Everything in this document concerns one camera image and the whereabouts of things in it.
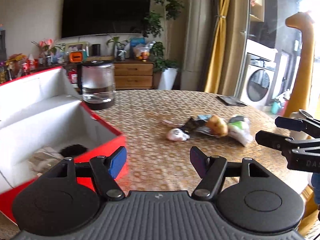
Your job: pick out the green leafy plant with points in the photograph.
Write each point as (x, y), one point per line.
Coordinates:
(159, 25)

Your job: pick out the white pink snack packet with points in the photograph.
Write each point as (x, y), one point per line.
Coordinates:
(43, 160)

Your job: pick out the orange clock radio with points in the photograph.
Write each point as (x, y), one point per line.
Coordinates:
(76, 56)

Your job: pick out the red cardboard box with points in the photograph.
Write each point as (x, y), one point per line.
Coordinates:
(39, 110)

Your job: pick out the glass electric kettle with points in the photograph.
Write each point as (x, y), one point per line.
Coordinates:
(97, 84)

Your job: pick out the white round plush pouch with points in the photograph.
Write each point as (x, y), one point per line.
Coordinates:
(177, 134)

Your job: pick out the yellow toy duck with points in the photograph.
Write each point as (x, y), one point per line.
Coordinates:
(217, 126)

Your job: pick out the bag of fruit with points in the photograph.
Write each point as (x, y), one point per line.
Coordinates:
(142, 51)

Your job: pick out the white tissue pack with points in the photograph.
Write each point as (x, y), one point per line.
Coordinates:
(239, 129)

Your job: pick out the yellow giraffe chair back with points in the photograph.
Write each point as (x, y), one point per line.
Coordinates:
(300, 95)

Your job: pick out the white washing machine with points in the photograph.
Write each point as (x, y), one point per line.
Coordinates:
(258, 74)

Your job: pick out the black small sachet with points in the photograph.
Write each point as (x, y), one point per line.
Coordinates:
(192, 124)

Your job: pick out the yellow curtain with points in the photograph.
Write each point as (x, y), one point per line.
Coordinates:
(218, 51)

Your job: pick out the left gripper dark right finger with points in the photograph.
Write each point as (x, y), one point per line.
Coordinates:
(199, 161)

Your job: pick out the white plant pot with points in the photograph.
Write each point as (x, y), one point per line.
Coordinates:
(167, 79)

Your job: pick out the wooden drawer cabinet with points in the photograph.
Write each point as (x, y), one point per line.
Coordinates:
(133, 74)

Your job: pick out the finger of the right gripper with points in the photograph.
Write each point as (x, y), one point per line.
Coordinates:
(274, 141)
(297, 125)

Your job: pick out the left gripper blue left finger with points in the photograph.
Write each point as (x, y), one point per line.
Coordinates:
(116, 161)

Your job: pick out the black television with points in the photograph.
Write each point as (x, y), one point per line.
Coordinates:
(100, 17)

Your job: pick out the dark grey folded cloth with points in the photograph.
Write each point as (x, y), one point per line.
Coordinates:
(231, 101)

